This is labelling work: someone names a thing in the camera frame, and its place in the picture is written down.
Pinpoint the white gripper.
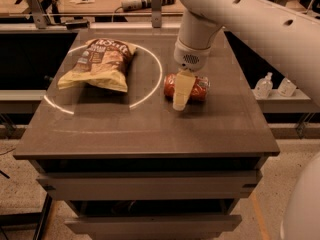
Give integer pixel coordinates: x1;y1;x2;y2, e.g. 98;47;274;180
173;38;211;111

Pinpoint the yellow chip bag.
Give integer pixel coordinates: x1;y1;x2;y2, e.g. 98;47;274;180
58;38;137;93

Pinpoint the left metal bracket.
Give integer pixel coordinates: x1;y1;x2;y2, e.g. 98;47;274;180
25;0;48;29

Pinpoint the grey power strip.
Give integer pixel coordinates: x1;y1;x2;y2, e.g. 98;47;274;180
121;0;176;12

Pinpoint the grey drawer cabinet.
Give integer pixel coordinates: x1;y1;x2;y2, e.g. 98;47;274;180
15;30;279;240

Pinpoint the clear sanitizer bottle left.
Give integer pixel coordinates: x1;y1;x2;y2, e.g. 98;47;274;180
254;72;273;99

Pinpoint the clear sanitizer bottle right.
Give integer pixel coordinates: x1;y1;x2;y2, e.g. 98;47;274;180
277;78;297;97

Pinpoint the orange coke can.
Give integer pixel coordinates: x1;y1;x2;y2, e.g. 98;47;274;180
164;73;210;102

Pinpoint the middle metal bracket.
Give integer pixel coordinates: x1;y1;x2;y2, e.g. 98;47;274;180
151;0;162;28

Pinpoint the clear sanitizer bottle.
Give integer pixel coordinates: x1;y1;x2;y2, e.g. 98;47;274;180
254;72;273;99
277;78;297;97

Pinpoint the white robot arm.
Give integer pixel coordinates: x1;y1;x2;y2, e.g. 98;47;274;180
174;0;320;240

